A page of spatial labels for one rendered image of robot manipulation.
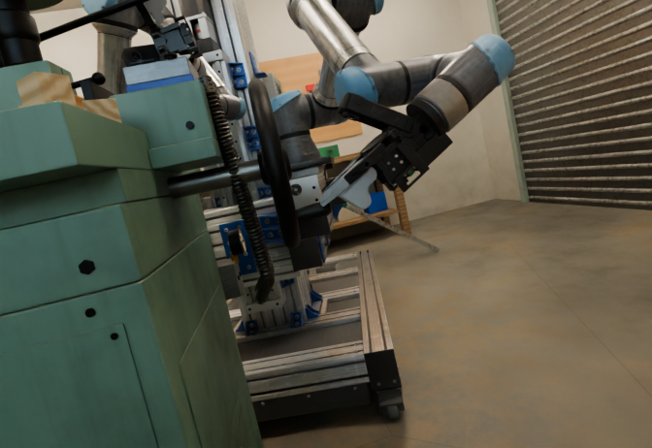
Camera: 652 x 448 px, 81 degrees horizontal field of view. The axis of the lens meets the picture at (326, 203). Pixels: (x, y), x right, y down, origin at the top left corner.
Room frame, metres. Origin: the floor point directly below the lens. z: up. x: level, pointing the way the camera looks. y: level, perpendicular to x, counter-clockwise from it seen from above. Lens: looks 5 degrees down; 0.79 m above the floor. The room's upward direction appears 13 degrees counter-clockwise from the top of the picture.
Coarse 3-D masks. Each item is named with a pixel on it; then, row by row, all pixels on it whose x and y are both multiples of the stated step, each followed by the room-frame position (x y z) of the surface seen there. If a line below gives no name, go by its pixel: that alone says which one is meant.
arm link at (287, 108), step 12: (276, 96) 1.23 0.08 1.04; (288, 96) 1.22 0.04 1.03; (300, 96) 1.25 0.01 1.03; (276, 108) 1.23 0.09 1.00; (288, 108) 1.22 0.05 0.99; (300, 108) 1.23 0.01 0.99; (312, 108) 1.24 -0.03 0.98; (276, 120) 1.23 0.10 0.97; (288, 120) 1.22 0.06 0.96; (300, 120) 1.23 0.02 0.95; (312, 120) 1.25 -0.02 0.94; (288, 132) 1.22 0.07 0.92
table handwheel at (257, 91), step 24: (264, 96) 0.55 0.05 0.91; (264, 120) 0.53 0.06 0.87; (264, 144) 0.52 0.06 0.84; (216, 168) 0.64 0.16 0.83; (240, 168) 0.63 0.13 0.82; (264, 168) 0.63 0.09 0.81; (288, 168) 0.63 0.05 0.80; (192, 192) 0.63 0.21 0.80; (288, 192) 0.53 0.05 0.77; (288, 216) 0.54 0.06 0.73; (288, 240) 0.58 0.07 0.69
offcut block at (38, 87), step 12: (36, 72) 0.39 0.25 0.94; (24, 84) 0.40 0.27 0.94; (36, 84) 0.39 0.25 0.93; (48, 84) 0.40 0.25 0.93; (60, 84) 0.41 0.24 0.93; (24, 96) 0.40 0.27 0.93; (36, 96) 0.39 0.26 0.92; (48, 96) 0.39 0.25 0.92; (60, 96) 0.40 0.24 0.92; (72, 96) 0.42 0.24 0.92
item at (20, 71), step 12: (48, 60) 0.59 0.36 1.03; (0, 72) 0.58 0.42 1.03; (12, 72) 0.58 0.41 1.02; (24, 72) 0.58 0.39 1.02; (48, 72) 0.59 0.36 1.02; (60, 72) 0.62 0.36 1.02; (0, 84) 0.58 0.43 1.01; (12, 84) 0.58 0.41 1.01; (0, 96) 0.58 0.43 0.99; (12, 96) 0.58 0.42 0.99; (0, 108) 0.58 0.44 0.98; (12, 108) 0.58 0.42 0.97
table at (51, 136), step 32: (0, 128) 0.34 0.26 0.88; (32, 128) 0.35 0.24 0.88; (64, 128) 0.35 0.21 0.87; (96, 128) 0.41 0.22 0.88; (128, 128) 0.51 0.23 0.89; (0, 160) 0.34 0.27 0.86; (32, 160) 0.35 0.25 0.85; (64, 160) 0.35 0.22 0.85; (96, 160) 0.39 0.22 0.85; (128, 160) 0.48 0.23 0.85; (160, 160) 0.56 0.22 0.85; (192, 160) 0.57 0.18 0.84
